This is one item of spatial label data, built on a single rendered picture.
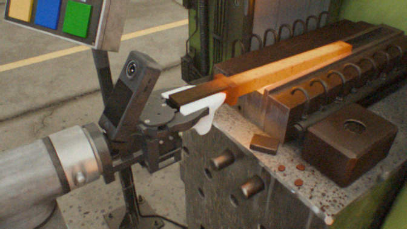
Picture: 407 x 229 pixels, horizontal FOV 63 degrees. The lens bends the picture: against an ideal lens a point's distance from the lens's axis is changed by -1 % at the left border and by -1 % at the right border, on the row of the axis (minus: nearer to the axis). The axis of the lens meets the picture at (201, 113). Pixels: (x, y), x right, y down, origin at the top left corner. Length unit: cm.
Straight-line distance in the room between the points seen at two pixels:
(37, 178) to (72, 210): 132
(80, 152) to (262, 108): 32
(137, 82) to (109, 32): 43
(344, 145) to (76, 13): 64
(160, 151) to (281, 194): 20
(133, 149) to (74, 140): 9
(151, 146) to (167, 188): 127
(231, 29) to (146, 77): 46
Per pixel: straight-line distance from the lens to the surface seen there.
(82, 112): 230
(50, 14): 92
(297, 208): 54
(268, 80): 58
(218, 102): 50
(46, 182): 42
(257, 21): 80
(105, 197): 174
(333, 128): 54
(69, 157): 42
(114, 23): 84
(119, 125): 43
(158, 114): 46
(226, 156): 60
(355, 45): 81
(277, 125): 58
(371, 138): 55
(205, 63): 94
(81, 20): 84
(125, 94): 43
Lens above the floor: 130
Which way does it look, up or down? 37 degrees down
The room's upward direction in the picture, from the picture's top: straight up
